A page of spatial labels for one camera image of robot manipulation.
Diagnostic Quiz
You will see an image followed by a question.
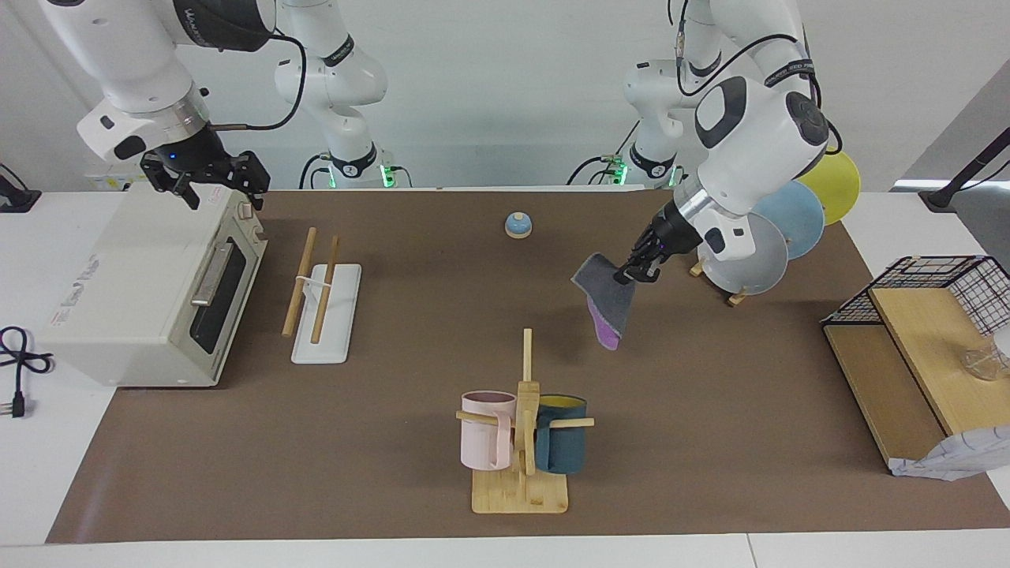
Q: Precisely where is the white rack with wooden bars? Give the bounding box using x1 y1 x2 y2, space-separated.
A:
282 227 362 365

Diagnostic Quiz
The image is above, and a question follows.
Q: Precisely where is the black wire basket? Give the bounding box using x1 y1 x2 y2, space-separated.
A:
825 255 1010 337

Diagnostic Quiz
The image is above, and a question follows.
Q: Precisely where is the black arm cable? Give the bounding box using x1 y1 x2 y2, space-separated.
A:
667 0 842 155
207 28 307 133

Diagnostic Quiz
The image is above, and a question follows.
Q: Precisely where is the black power cord with plug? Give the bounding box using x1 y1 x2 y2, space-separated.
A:
0 326 54 419

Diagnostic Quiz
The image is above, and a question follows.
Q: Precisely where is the dark teal mug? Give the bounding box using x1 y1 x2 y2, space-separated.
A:
535 394 589 475

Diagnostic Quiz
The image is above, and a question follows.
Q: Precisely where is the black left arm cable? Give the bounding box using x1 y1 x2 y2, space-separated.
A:
667 0 842 155

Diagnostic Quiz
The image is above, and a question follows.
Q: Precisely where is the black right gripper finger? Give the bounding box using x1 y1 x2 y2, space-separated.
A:
164 175 201 211
237 151 271 214

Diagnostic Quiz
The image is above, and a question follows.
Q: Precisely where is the clear glass cup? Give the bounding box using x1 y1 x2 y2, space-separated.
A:
963 327 1010 382

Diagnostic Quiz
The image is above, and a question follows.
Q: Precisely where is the white power strip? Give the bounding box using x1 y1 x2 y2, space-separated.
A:
85 168 149 192

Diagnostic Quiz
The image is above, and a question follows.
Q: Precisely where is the grey plate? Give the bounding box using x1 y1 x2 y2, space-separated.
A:
698 211 791 296

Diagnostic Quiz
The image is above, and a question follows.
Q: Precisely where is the wooden plate stand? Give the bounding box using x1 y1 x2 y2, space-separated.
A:
690 260 749 307

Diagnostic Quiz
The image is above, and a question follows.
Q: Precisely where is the yellow plate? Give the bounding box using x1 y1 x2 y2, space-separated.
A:
795 148 862 226

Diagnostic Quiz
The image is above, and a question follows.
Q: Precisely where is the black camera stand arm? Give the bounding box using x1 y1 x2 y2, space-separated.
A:
919 130 1010 212

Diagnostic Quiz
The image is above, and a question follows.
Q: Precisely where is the purple and grey towel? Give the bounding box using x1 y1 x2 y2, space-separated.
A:
571 252 637 352

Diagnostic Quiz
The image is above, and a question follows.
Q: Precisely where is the beige toaster oven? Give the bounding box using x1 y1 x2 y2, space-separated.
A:
39 183 267 389

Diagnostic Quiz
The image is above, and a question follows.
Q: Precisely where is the light blue plate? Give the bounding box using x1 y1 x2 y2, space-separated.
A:
750 180 826 261

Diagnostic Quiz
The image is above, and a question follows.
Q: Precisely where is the pink mug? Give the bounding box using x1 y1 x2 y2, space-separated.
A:
461 390 518 472

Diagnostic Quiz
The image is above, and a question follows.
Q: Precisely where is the wooden mug tree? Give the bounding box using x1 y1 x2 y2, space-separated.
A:
456 328 595 515

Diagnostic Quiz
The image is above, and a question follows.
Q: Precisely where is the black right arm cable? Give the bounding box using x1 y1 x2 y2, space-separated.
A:
207 28 307 133

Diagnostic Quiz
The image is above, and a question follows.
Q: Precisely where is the black table clamp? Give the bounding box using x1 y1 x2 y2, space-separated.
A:
0 164 42 214

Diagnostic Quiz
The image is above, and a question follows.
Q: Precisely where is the black base cable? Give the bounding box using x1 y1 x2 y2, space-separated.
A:
298 152 332 190
567 117 642 187

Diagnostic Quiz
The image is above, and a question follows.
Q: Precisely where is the wooden shelf box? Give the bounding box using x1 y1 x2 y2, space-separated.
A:
823 288 1010 474

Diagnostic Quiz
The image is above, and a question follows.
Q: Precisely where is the brown table mat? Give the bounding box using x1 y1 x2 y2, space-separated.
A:
46 189 1010 544

